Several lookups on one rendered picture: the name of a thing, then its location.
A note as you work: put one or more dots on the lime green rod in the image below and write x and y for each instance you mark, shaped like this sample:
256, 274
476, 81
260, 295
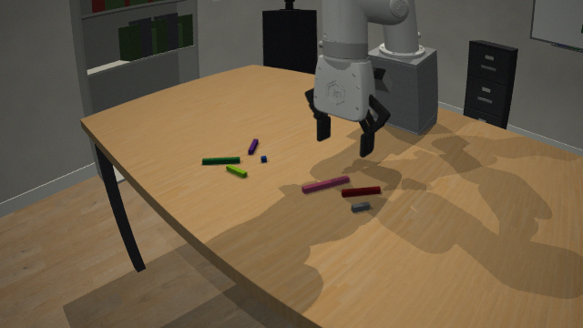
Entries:
239, 172

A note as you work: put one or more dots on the pink rod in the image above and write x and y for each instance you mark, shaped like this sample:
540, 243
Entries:
325, 184

